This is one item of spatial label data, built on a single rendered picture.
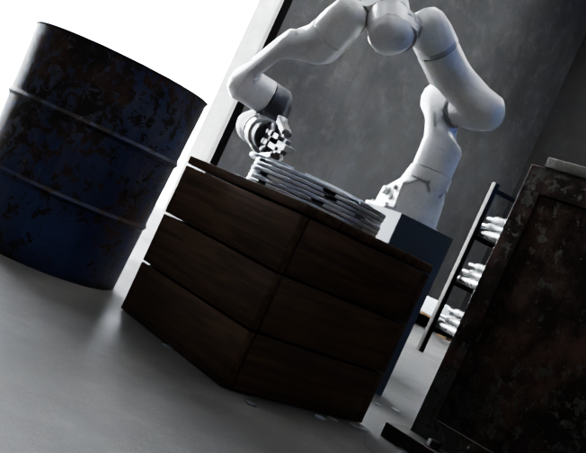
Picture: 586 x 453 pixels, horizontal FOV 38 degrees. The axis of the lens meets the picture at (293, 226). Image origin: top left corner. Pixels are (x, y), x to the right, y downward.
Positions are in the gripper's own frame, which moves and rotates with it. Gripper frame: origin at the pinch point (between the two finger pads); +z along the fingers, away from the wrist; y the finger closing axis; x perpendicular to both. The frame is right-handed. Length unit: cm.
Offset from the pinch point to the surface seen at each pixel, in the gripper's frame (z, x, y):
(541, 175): 47, 35, 19
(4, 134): 4, -58, -24
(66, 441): 109, -43, -34
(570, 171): 52, 37, 22
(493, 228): -179, 178, 5
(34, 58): 2, -59, -7
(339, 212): 45.6, 0.2, -5.0
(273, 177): 38.2, -12.1, -4.9
